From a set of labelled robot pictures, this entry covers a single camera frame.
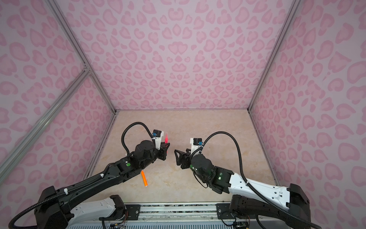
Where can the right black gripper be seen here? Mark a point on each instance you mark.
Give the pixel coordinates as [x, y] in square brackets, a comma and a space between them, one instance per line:
[185, 156]

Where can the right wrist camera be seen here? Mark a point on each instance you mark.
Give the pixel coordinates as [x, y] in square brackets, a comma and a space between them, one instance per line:
[196, 146]

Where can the diagonal aluminium frame bar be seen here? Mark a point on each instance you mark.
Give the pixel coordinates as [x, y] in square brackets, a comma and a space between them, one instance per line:
[21, 149]

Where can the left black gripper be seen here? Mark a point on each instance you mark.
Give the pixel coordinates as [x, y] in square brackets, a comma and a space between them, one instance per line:
[164, 150]

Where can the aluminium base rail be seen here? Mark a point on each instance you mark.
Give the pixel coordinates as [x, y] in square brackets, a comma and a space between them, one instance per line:
[182, 215]

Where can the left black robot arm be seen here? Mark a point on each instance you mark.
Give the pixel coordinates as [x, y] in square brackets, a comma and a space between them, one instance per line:
[55, 207]

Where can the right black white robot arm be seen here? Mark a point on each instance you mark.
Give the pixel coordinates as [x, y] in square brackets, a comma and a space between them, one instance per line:
[288, 204]

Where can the orange highlighter pen left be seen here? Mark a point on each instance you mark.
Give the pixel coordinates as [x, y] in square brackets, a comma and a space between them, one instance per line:
[144, 179]

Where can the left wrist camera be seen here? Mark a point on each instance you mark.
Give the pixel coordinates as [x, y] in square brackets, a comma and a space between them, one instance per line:
[157, 137]

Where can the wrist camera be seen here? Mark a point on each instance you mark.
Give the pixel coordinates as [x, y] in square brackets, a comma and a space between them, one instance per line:
[196, 146]
[157, 137]

